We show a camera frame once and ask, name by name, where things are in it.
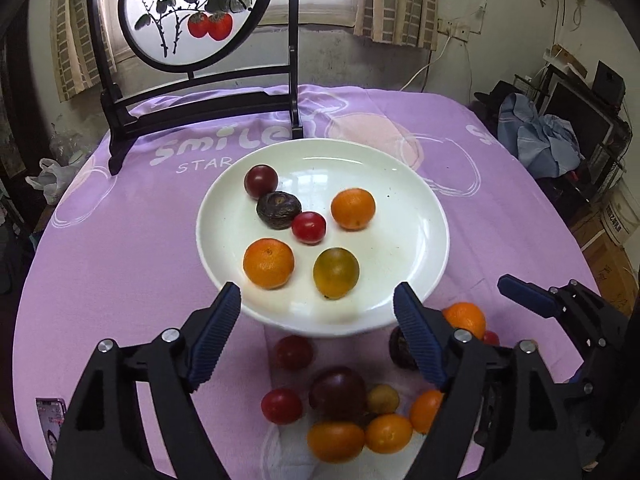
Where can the dark brown round fruit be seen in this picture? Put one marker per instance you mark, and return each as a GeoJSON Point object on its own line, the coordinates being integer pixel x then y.
{"type": "Point", "coordinates": [278, 210]}
{"type": "Point", "coordinates": [400, 352]}

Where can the dark red tomato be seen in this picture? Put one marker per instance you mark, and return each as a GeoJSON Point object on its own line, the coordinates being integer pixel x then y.
{"type": "Point", "coordinates": [260, 180]}

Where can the green yellow tomato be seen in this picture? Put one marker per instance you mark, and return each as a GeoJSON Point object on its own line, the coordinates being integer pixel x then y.
{"type": "Point", "coordinates": [336, 273]}

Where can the small yellowish fruit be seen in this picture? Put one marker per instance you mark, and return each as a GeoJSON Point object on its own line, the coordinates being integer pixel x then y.
{"type": "Point", "coordinates": [383, 399]}

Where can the black hat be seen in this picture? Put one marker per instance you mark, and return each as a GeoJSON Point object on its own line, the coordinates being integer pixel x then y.
{"type": "Point", "coordinates": [492, 100]}

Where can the black box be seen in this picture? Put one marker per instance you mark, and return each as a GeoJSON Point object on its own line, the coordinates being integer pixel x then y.
{"type": "Point", "coordinates": [610, 82]}

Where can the checked beige curtain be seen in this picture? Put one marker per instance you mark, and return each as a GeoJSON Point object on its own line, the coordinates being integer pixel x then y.
{"type": "Point", "coordinates": [75, 35]}
{"type": "Point", "coordinates": [395, 5]}

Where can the white plastic bag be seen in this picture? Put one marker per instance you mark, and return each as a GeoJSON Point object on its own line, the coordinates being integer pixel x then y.
{"type": "Point", "coordinates": [50, 175]}

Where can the dark monitor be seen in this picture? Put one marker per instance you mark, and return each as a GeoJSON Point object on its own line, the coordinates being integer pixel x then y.
{"type": "Point", "coordinates": [575, 110]}

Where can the oval orange fruit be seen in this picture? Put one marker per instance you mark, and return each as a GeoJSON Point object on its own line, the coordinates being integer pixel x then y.
{"type": "Point", "coordinates": [335, 441]}

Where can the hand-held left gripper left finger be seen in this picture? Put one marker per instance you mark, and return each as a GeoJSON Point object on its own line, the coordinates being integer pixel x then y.
{"type": "Point", "coordinates": [217, 335]}

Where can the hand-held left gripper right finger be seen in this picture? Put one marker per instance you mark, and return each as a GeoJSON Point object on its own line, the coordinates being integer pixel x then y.
{"type": "Point", "coordinates": [420, 340]}

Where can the small orange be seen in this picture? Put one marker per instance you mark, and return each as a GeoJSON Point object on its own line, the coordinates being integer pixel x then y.
{"type": "Point", "coordinates": [465, 320]}
{"type": "Point", "coordinates": [388, 432]}
{"type": "Point", "coordinates": [268, 263]}
{"type": "Point", "coordinates": [425, 412]}
{"type": "Point", "coordinates": [353, 208]}

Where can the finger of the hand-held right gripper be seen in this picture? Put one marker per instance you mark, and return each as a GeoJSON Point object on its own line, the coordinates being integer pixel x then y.
{"type": "Point", "coordinates": [525, 296]}

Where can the purple printed tablecloth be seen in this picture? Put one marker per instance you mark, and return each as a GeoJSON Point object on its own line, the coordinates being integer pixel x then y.
{"type": "Point", "coordinates": [125, 240]}

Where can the blue clothes pile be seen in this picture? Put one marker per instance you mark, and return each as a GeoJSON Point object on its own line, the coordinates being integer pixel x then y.
{"type": "Point", "coordinates": [540, 140]}

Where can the white round plate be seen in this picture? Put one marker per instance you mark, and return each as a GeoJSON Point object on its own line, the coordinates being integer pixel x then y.
{"type": "Point", "coordinates": [400, 240]}

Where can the brown cardboard box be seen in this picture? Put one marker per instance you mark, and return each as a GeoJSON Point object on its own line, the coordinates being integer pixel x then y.
{"type": "Point", "coordinates": [600, 260]}

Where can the round painted table screen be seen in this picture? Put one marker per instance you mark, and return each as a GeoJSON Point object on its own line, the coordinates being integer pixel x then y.
{"type": "Point", "coordinates": [150, 35]}

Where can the white wall socket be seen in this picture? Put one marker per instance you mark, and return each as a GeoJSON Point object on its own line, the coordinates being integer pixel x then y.
{"type": "Point", "coordinates": [452, 29]}

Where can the flat tan cardboard piece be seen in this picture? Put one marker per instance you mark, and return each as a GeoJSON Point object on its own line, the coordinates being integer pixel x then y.
{"type": "Point", "coordinates": [567, 60]}

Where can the red cherry tomato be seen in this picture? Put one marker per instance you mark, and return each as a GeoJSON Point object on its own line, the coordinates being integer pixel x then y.
{"type": "Point", "coordinates": [294, 352]}
{"type": "Point", "coordinates": [308, 227]}
{"type": "Point", "coordinates": [490, 338]}
{"type": "Point", "coordinates": [281, 406]}

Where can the dark purple tomato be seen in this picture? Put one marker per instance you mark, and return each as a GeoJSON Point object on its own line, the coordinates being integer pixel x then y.
{"type": "Point", "coordinates": [337, 392]}

